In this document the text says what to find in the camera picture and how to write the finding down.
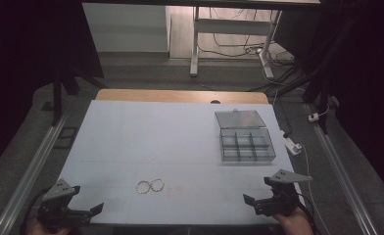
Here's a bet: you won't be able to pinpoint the person's left hand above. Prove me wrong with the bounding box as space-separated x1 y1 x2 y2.
25 217 72 235

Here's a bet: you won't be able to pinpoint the black metal stand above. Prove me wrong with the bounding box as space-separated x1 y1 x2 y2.
302 72 333 135
51 67 100 127

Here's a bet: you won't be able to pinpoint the white cable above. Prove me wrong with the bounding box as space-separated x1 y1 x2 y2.
297 142 332 235

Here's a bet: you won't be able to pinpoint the white power strip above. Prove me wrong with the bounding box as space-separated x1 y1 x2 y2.
279 129 303 156

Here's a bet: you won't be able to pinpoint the white desk frame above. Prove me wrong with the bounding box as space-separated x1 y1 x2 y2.
189 6 283 80

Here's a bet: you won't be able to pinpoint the pale blue table mat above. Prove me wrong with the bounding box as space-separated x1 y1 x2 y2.
58 99 303 226

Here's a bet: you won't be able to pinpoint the black floor cables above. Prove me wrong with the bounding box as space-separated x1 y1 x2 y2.
198 6 312 138

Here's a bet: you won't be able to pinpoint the clear grey compartment box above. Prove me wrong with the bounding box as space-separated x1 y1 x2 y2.
214 109 277 164

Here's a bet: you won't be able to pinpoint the wooden table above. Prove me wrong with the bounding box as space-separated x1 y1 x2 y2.
95 88 270 106

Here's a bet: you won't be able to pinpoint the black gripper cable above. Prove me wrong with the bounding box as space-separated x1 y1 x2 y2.
19 186 52 235
296 192 318 235

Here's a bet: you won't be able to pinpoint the gold beaded bracelet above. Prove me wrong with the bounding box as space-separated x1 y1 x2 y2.
135 180 152 195

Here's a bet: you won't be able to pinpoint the aluminium rail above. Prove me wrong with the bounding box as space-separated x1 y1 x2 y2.
0 114 70 235
306 104 380 235

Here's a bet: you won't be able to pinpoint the pair of metal rings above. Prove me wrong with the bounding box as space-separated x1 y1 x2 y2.
149 177 166 193

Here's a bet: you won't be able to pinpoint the person's right hand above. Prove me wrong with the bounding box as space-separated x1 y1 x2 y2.
272 207 315 235

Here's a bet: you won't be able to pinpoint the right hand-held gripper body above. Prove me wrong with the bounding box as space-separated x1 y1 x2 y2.
254 168 313 218

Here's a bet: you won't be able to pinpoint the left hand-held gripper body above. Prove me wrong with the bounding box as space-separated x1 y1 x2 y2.
37 178 93 230

